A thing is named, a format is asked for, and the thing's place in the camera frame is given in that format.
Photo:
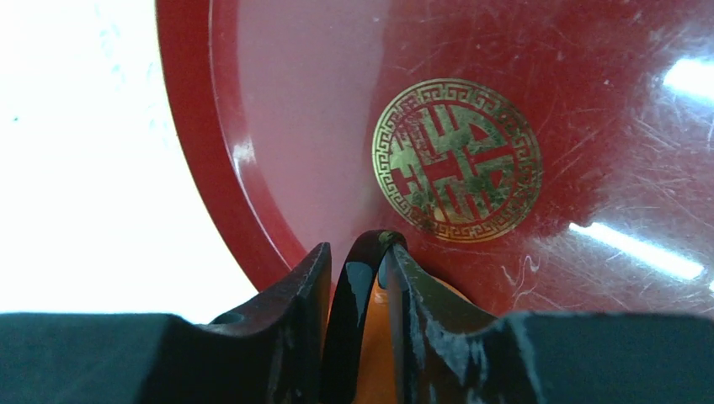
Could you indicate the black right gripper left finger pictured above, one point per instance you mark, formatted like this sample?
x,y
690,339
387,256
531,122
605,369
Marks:
x,y
267,350

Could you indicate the orange mug black handle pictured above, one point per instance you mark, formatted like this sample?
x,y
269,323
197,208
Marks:
x,y
348,312

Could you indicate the floral fern tablecloth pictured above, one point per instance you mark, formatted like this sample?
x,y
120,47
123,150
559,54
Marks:
x,y
99,212

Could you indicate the round red plate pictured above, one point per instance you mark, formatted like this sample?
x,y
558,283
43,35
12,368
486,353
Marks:
x,y
536,155

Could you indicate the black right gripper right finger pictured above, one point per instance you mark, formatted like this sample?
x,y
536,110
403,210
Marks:
x,y
596,357

